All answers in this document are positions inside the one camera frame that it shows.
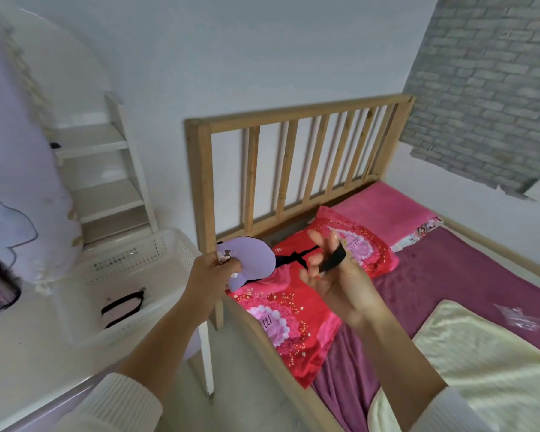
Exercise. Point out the person's left hand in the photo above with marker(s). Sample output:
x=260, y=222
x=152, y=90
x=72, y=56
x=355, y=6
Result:
x=203, y=283

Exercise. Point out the person's right hand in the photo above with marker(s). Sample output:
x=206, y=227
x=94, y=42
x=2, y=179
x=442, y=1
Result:
x=344, y=290

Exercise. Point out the person's left thumb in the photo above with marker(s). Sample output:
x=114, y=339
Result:
x=231, y=268

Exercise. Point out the person's right fingers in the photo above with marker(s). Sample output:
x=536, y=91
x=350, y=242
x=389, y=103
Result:
x=319, y=249

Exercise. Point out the person's right forearm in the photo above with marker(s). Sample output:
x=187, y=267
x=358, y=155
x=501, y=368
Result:
x=400, y=368

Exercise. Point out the person's left forearm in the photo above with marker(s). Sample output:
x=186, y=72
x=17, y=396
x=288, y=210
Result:
x=162, y=350

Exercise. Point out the red floral pillow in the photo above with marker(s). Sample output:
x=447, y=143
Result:
x=297, y=319

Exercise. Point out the pink pillow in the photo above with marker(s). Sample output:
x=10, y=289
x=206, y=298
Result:
x=384, y=211

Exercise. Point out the white floral pillow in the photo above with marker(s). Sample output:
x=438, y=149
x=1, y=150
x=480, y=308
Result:
x=420, y=233

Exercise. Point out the white plastic basket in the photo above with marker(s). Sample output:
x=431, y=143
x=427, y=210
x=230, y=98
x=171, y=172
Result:
x=117, y=283

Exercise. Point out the pink eye mask black trim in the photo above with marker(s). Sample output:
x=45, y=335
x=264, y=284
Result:
x=122, y=308

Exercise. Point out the white shelf unit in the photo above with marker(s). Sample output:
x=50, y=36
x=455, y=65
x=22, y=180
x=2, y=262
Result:
x=108, y=175

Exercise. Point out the cream yellow blanket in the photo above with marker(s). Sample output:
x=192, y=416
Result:
x=490, y=368

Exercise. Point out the clear plastic bag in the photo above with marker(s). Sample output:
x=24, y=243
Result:
x=522, y=317

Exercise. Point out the white desk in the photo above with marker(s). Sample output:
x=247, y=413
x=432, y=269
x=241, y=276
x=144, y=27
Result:
x=36, y=364

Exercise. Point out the large lilac plush cushion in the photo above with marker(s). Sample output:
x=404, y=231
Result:
x=22, y=166

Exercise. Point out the wooden bed frame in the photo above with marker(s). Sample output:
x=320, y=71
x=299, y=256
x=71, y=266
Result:
x=252, y=175

